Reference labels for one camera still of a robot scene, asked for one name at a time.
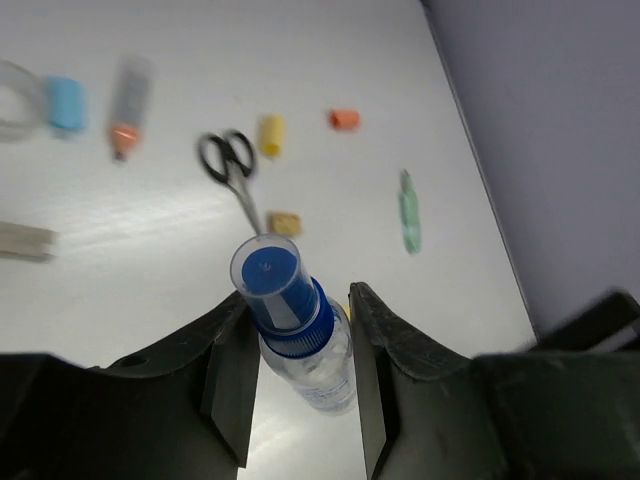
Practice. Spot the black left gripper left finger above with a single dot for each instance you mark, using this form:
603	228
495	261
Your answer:
180	408

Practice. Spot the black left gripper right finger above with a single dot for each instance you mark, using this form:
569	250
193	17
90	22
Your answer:
427	412

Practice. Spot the yellow highlighter pen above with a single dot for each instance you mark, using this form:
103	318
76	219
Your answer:
347	312

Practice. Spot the blue cap spray bottle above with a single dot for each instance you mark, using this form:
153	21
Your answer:
304	335

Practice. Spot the tan eraser block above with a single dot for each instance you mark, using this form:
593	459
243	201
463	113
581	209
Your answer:
284	223

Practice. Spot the grey eraser block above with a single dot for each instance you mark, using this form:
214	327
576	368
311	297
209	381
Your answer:
26	243

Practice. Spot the black handled scissors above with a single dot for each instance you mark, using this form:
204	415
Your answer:
237	165

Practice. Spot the yellow highlighter cap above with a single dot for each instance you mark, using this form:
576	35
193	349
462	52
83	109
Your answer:
271	135

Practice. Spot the clear tape roll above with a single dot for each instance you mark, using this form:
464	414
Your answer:
23	102

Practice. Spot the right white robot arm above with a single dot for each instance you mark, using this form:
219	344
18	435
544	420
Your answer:
612	313

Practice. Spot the green highlighter pen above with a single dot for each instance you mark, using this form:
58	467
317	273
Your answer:
409	214

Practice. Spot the orange highlighter cap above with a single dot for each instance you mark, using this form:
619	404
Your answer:
344	119

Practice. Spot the orange tip clear highlighter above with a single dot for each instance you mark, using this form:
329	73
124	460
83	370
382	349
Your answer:
129	106

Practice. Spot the blue highlighter cap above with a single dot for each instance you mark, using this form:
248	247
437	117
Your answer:
67	111

